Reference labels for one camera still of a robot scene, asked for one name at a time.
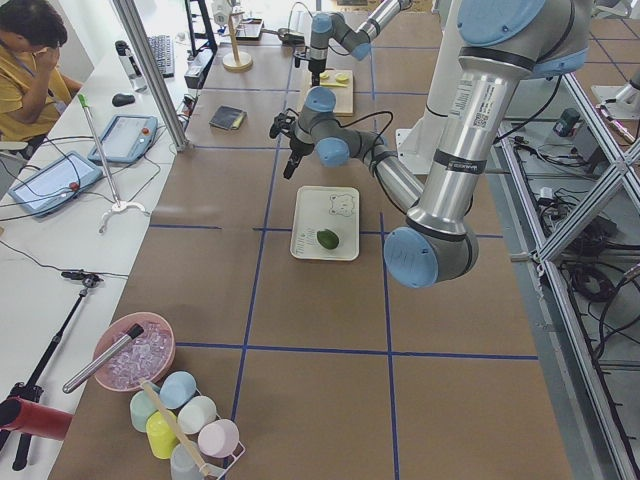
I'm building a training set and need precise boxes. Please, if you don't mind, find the white rectangular tray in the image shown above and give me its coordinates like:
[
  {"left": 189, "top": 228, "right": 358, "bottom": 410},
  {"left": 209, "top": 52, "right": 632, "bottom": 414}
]
[{"left": 290, "top": 186, "right": 360, "bottom": 261}]

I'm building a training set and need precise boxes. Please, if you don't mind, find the mint green cup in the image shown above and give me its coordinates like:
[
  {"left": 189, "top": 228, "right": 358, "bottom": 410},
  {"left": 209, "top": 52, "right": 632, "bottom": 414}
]
[{"left": 129, "top": 390, "right": 157, "bottom": 433}]

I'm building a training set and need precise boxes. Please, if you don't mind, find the blue teach pendant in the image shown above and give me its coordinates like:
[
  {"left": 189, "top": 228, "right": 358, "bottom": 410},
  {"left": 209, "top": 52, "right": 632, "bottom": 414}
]
[
  {"left": 100, "top": 114, "right": 158, "bottom": 164},
  {"left": 8, "top": 151, "right": 103, "bottom": 217}
]

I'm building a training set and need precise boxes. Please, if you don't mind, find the light blue cup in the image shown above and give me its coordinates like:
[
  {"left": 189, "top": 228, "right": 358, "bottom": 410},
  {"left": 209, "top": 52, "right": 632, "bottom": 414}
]
[{"left": 159, "top": 371, "right": 197, "bottom": 410}]

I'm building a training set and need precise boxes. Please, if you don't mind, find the grey yellow sponge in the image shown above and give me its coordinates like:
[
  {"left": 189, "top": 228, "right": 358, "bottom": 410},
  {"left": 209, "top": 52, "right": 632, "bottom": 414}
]
[{"left": 209, "top": 105, "right": 247, "bottom": 131}]

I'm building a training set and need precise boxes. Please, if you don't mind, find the red cylinder bottle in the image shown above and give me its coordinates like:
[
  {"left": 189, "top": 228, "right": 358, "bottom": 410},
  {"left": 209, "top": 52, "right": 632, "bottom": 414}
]
[{"left": 1, "top": 397, "right": 73, "bottom": 441}]

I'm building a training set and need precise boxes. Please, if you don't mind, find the white stand with green tip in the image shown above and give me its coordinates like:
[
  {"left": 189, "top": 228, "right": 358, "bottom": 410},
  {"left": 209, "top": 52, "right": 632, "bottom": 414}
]
[{"left": 77, "top": 94, "right": 151, "bottom": 234}]

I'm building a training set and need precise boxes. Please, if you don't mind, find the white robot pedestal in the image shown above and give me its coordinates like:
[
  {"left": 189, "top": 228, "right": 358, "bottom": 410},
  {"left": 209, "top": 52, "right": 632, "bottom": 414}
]
[{"left": 396, "top": 1, "right": 462, "bottom": 175}]

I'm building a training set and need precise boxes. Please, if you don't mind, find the metal scoop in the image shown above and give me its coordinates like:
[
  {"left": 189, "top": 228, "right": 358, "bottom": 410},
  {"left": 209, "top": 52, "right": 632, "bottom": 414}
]
[{"left": 261, "top": 27, "right": 305, "bottom": 46}]

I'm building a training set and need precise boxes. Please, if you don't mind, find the green lime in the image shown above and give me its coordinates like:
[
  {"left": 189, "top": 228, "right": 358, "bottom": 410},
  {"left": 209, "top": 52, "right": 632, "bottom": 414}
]
[{"left": 316, "top": 229, "right": 340, "bottom": 250}]

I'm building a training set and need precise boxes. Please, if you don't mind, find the far blue teach pendant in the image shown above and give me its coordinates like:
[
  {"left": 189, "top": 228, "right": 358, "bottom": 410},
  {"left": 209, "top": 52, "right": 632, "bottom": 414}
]
[{"left": 100, "top": 114, "right": 158, "bottom": 164}]

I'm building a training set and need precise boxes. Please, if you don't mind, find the pink bowl with ice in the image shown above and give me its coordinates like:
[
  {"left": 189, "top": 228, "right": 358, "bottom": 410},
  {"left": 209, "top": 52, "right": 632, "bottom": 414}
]
[{"left": 94, "top": 312, "right": 176, "bottom": 392}]

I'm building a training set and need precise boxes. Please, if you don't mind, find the black keyboard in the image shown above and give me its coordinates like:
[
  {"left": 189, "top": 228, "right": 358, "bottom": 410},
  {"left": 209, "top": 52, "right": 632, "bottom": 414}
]
[{"left": 147, "top": 34, "right": 175, "bottom": 78}]

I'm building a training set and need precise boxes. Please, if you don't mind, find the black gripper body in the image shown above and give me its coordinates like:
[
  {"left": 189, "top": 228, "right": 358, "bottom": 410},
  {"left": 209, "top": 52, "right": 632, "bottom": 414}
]
[
  {"left": 289, "top": 131, "right": 314, "bottom": 161},
  {"left": 307, "top": 47, "right": 327, "bottom": 75}
]

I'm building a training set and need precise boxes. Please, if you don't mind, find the person in yellow shirt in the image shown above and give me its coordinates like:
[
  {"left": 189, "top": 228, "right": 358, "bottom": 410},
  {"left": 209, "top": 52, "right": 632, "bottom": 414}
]
[{"left": 1, "top": 0, "right": 82, "bottom": 143}]

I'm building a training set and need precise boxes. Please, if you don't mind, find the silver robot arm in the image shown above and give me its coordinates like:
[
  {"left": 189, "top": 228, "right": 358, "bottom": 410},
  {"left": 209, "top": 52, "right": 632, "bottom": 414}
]
[
  {"left": 305, "top": 0, "right": 413, "bottom": 87},
  {"left": 270, "top": 1, "right": 593, "bottom": 288}
]

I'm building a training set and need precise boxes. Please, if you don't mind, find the dark glass rack tray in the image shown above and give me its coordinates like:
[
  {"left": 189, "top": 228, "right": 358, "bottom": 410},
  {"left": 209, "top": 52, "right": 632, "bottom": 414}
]
[{"left": 235, "top": 18, "right": 264, "bottom": 41}]

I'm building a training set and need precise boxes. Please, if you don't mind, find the black computer mouse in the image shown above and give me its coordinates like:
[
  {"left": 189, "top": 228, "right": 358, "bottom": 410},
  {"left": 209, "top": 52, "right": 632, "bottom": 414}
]
[{"left": 111, "top": 93, "right": 136, "bottom": 107}]

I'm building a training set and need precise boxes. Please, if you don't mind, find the wooden mug tree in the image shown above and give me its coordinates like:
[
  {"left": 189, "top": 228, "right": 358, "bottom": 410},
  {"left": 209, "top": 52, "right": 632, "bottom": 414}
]
[{"left": 222, "top": 12, "right": 253, "bottom": 73}]

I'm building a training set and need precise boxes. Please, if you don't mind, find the pink cup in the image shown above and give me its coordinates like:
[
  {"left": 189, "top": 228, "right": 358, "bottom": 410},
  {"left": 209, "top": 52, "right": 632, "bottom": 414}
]
[{"left": 197, "top": 419, "right": 240, "bottom": 458}]

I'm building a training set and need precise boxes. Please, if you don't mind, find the yellow cup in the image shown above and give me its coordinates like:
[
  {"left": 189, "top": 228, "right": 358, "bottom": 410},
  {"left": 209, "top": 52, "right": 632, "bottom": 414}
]
[{"left": 146, "top": 411, "right": 179, "bottom": 460}]

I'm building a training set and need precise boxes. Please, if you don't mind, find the black tripod stick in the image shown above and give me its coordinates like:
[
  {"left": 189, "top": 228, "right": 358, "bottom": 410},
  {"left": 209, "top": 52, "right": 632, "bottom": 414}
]
[{"left": 1, "top": 270, "right": 103, "bottom": 471}]

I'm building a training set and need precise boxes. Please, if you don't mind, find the wooden stick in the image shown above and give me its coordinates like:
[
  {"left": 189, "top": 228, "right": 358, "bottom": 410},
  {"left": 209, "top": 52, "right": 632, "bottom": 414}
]
[{"left": 139, "top": 380, "right": 213, "bottom": 478}]

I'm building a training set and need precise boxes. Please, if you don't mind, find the clear water bottle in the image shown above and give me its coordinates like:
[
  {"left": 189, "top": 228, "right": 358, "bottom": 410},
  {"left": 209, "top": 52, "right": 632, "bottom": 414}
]
[{"left": 115, "top": 40, "right": 147, "bottom": 93}]

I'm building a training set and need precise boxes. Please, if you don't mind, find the white cup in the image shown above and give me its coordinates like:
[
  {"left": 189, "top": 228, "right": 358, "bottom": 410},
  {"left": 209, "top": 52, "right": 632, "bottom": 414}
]
[{"left": 177, "top": 395, "right": 217, "bottom": 435}]

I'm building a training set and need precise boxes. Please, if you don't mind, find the clear grey cup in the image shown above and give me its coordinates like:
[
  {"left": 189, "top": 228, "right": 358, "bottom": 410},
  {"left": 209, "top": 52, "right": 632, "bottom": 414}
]
[{"left": 170, "top": 444, "right": 204, "bottom": 480}]

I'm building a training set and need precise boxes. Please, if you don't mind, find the metal muddler stick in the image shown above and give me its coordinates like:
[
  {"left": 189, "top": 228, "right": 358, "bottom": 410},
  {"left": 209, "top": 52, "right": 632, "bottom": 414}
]
[{"left": 62, "top": 323, "right": 144, "bottom": 394}]

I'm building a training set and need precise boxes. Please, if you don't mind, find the near blue teach pendant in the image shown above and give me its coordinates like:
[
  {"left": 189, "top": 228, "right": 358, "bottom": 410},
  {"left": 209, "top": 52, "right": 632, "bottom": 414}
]
[{"left": 8, "top": 151, "right": 103, "bottom": 217}]

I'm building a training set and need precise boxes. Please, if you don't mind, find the wooden cutting board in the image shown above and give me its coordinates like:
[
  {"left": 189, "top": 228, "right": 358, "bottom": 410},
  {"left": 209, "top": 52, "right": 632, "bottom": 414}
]
[{"left": 296, "top": 69, "right": 355, "bottom": 117}]

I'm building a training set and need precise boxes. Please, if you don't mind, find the aluminium frame post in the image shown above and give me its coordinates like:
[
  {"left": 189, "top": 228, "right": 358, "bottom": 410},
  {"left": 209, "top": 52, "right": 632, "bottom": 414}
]
[{"left": 111, "top": 0, "right": 190, "bottom": 152}]

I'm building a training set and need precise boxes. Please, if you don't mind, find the white wire cup rack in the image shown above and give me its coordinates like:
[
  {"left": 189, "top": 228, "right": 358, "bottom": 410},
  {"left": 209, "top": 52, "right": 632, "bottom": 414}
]
[{"left": 179, "top": 387, "right": 246, "bottom": 479}]

